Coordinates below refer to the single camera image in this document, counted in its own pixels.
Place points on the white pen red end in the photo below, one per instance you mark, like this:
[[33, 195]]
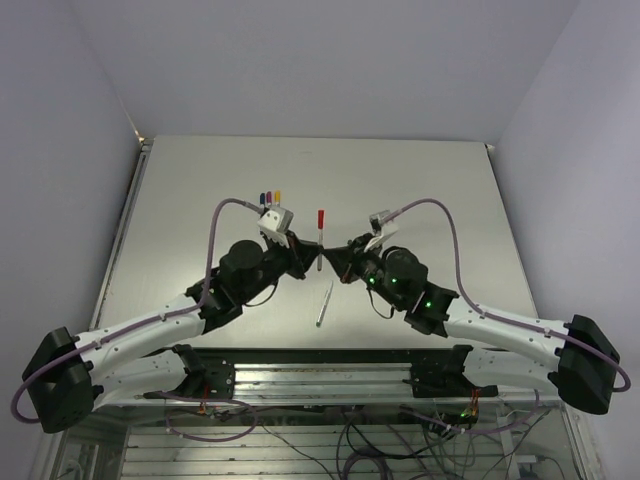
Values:
[[319, 260]]

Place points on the aluminium frame rail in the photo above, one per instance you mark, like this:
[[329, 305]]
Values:
[[313, 384]]

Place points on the white pen green end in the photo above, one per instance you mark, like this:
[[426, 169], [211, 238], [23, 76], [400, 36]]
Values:
[[324, 305]]

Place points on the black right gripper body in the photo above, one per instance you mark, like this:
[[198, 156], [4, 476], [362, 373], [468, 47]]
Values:
[[363, 264]]

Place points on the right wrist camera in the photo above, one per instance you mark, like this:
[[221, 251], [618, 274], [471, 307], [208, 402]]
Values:
[[383, 229]]

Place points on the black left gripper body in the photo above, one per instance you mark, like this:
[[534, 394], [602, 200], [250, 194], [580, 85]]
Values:
[[277, 259]]

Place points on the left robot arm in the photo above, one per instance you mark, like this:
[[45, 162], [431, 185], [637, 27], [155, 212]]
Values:
[[65, 377]]

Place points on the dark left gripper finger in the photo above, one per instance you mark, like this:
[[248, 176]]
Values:
[[308, 246], [308, 257]]

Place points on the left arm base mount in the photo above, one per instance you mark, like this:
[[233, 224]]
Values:
[[203, 374]]

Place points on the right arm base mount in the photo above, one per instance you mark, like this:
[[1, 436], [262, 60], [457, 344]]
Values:
[[441, 373]]

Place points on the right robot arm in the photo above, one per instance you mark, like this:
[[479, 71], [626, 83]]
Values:
[[577, 357]]

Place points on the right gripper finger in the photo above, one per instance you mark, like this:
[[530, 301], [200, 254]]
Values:
[[342, 268], [339, 255]]

